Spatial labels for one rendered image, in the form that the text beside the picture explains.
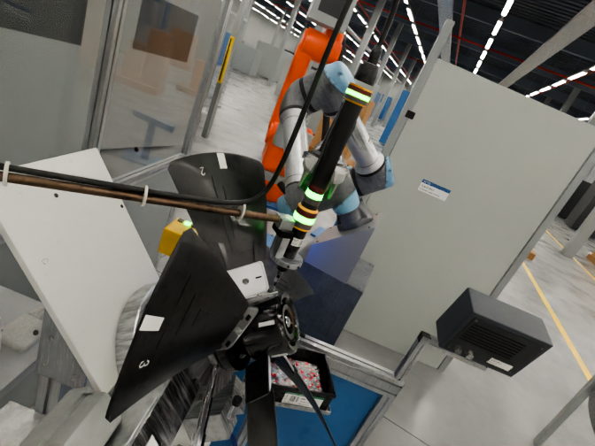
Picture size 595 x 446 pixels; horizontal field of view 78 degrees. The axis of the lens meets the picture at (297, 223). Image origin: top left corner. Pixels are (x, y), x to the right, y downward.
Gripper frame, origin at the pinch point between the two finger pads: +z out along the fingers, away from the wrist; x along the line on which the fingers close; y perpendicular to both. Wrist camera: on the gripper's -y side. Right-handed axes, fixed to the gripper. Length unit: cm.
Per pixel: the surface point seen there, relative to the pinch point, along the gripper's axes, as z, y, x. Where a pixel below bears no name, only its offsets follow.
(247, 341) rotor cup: 12.1, 31.3, 0.6
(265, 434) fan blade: 22.1, 39.0, -7.9
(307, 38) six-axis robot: -394, -49, 66
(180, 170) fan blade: 3.3, 9.5, 24.0
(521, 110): -181, -44, -99
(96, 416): 33, 35, 15
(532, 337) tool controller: -32, 27, -76
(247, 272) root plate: 2.7, 24.0, 5.8
